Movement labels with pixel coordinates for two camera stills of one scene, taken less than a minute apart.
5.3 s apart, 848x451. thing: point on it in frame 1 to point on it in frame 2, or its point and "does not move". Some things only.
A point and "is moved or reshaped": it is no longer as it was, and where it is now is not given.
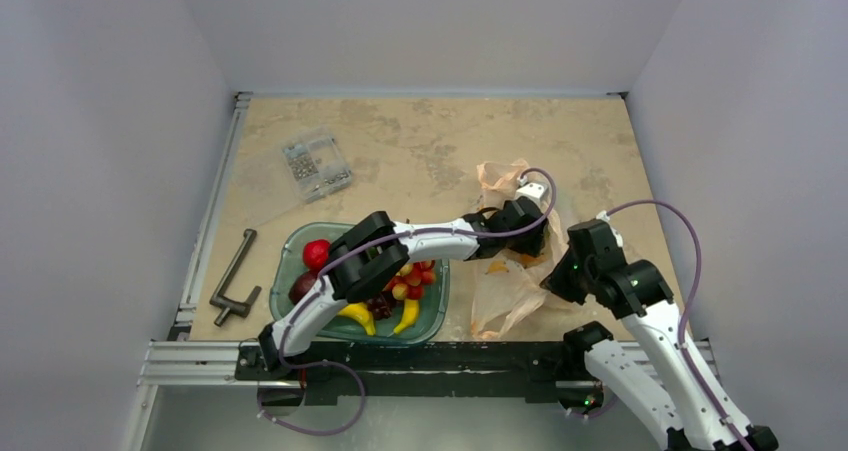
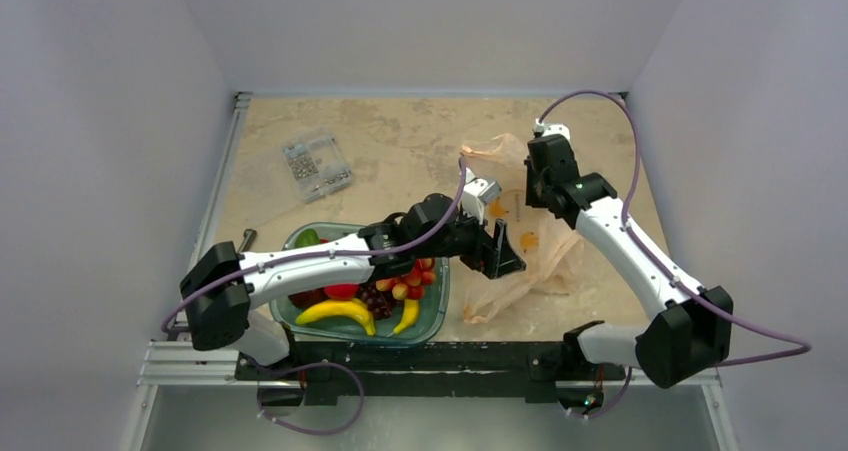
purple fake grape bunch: (381, 305) does not move
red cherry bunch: (410, 279) does not move
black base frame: (332, 371) does not move
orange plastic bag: (507, 286) is moved or reshaped
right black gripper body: (558, 284) to (538, 187)
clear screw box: (318, 168) does not move
